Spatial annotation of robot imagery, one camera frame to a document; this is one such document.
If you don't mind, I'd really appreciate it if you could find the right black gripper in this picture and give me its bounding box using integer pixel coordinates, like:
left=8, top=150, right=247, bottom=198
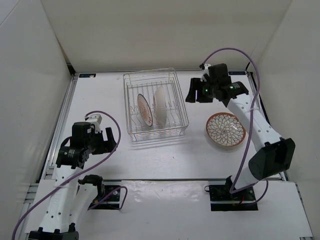
left=185, top=78, right=218, bottom=104

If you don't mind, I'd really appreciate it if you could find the white ribbed bowl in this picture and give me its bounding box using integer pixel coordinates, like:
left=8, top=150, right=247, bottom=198
left=153, top=86, right=167, bottom=127

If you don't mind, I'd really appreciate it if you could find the orange patterned plate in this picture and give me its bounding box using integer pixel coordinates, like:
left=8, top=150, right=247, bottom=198
left=137, top=93, right=153, bottom=127

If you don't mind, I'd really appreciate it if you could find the floral patterned bowl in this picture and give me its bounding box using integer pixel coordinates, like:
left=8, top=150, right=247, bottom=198
left=205, top=112, right=247, bottom=148

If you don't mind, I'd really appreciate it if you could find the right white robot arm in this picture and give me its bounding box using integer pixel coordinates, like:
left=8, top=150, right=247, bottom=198
left=185, top=63, right=296, bottom=200

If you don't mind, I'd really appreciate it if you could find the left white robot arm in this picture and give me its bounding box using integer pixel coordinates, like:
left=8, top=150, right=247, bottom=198
left=28, top=115, right=119, bottom=240

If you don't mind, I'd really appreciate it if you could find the right blue corner label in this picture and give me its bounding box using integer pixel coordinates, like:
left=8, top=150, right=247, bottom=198
left=228, top=71, right=246, bottom=76

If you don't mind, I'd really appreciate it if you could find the blue corner label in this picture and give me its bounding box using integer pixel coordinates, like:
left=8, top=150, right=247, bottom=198
left=228, top=71, right=246, bottom=76
left=78, top=73, right=96, bottom=78

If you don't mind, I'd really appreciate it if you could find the left blue corner label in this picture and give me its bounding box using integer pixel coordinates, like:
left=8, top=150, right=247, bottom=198
left=78, top=73, right=96, bottom=78

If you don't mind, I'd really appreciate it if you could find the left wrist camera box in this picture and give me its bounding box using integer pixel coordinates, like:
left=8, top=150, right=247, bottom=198
left=84, top=113, right=103, bottom=125

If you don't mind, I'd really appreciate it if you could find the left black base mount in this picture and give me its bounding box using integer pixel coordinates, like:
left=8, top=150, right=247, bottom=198
left=88, top=185, right=128, bottom=211

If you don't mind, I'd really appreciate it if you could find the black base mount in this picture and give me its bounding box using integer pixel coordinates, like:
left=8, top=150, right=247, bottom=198
left=88, top=185, right=128, bottom=211
left=204, top=184, right=258, bottom=212

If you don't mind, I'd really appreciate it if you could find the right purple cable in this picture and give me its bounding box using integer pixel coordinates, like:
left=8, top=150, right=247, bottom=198
left=199, top=47, right=270, bottom=205

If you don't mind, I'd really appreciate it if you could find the purple cable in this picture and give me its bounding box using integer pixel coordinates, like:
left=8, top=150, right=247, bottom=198
left=11, top=111, right=128, bottom=240
left=199, top=47, right=270, bottom=205

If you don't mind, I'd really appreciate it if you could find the wire dish rack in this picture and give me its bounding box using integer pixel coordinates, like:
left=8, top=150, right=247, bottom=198
left=123, top=67, right=189, bottom=142

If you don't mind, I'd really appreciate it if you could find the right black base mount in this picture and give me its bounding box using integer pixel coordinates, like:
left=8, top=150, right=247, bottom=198
left=204, top=184, right=258, bottom=212

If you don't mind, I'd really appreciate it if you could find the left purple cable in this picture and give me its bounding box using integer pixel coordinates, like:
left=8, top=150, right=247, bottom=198
left=11, top=111, right=128, bottom=240

